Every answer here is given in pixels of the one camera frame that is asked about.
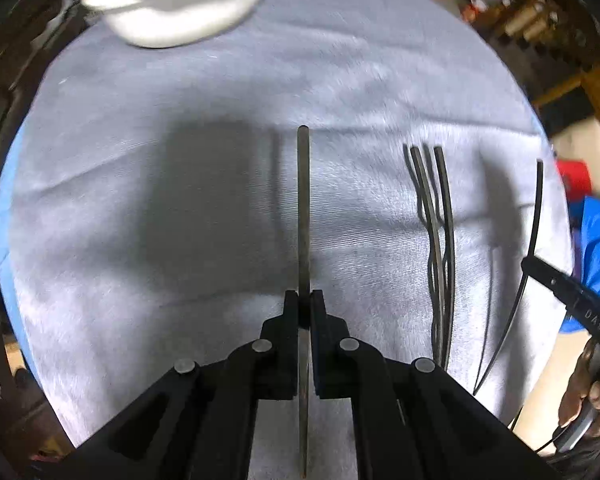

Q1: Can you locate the black cable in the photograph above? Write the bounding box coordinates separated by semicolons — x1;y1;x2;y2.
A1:
509;400;563;457

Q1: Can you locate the white plastic bowl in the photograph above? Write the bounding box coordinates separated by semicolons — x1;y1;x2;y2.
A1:
81;0;282;49

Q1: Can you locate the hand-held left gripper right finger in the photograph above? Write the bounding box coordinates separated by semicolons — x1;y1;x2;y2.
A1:
309;290;561;480

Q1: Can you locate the grey felt tablecloth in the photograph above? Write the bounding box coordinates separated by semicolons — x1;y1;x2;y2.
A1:
9;0;577;463

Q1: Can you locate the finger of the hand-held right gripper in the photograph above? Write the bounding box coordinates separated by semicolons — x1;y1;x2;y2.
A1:
521;257;581;313

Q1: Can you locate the thin metal rod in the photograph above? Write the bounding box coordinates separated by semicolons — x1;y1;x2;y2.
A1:
296;126;313;479

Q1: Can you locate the blue under cloth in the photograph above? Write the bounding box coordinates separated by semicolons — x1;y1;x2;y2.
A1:
0;102;551;321

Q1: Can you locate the person's right hand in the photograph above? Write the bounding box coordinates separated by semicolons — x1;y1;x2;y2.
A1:
558;336;600;442

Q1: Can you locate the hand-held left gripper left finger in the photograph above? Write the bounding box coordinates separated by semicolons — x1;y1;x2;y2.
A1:
75;290;301;480

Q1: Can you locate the red plastic child chair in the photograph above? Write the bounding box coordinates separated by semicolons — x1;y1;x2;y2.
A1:
556;159;590;202

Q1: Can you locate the wooden stair railing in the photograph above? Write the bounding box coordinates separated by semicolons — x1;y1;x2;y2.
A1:
460;0;600;106

